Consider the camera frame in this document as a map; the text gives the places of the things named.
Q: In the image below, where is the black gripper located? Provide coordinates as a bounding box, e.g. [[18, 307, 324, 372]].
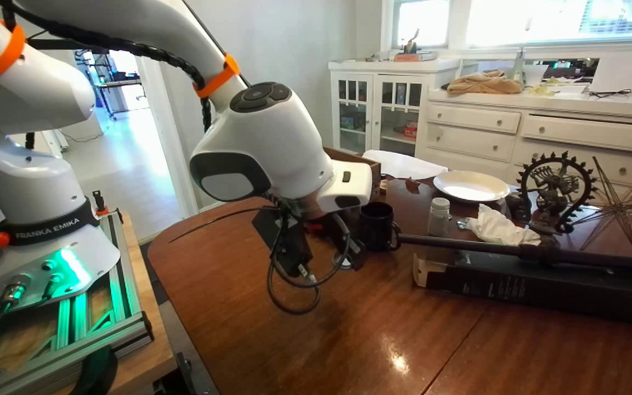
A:
[[251, 157, 377, 280]]

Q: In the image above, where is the clear glass bottle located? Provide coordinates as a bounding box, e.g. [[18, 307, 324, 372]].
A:
[[428, 197, 453, 235]]

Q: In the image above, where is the black cup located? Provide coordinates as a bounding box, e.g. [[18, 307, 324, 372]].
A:
[[358, 201, 399, 252]]

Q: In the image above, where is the white paper sheet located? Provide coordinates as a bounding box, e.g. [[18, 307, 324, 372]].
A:
[[365, 150, 446, 180]]

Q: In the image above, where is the white round plate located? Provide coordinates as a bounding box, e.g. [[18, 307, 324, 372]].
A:
[[434, 171, 511, 201]]

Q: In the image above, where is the crumpled white napkin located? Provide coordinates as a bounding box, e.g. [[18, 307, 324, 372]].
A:
[[467, 205, 540, 246]]

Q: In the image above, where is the white glass-door cabinet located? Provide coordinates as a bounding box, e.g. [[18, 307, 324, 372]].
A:
[[329, 61, 459, 156]]

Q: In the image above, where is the bread loaf on dresser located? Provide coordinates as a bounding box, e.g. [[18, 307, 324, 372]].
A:
[[448, 75, 523, 97]]

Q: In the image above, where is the dark metal gear sculpture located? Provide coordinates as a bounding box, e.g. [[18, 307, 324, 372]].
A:
[[515, 152, 597, 235]]

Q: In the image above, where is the black tripod bag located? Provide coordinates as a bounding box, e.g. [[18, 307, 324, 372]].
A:
[[413, 250, 632, 323]]

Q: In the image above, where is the white drawer dresser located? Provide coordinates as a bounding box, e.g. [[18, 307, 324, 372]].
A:
[[416, 92, 632, 190]]

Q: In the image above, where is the wire starburst ornament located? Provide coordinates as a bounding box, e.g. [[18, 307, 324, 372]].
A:
[[574, 161, 632, 252]]

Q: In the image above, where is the green aluminium robot base frame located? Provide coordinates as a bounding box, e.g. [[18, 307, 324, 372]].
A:
[[0, 213, 154, 395]]

